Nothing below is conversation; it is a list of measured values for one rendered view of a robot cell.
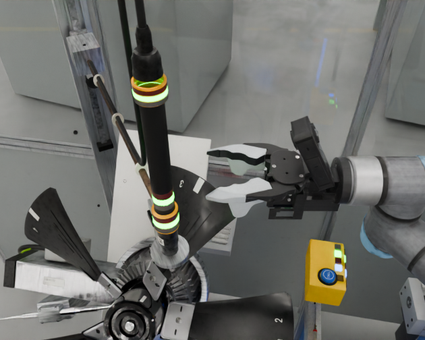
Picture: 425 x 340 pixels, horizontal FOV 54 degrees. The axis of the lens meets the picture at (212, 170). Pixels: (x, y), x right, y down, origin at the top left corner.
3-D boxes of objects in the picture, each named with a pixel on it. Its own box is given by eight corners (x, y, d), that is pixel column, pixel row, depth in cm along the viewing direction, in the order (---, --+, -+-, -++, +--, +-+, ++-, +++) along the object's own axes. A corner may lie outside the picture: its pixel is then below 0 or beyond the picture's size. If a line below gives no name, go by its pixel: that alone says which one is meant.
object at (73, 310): (125, 307, 106) (0, 321, 111) (123, 299, 105) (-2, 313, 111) (121, 311, 103) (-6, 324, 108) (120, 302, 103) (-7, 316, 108)
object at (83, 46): (71, 61, 116) (64, 32, 110) (96, 56, 118) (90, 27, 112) (79, 79, 109) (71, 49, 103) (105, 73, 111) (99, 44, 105)
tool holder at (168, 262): (142, 237, 79) (135, 202, 72) (177, 224, 81) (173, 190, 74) (158, 274, 73) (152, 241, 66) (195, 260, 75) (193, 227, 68)
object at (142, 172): (87, 65, 107) (86, 60, 106) (92, 63, 108) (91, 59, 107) (155, 210, 72) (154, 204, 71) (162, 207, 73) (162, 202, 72)
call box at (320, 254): (304, 258, 132) (309, 237, 125) (336, 262, 131) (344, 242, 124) (303, 303, 121) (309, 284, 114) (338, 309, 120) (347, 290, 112)
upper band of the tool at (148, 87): (129, 94, 53) (126, 74, 51) (161, 86, 55) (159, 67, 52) (139, 112, 50) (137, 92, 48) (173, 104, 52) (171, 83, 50)
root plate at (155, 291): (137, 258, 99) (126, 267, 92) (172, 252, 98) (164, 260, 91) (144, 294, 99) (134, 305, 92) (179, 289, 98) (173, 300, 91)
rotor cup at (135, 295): (112, 280, 103) (89, 300, 90) (168, 272, 100) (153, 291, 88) (123, 337, 103) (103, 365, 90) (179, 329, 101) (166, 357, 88)
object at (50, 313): (44, 319, 109) (41, 304, 109) (66, 317, 108) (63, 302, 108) (39, 324, 107) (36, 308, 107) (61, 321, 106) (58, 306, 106)
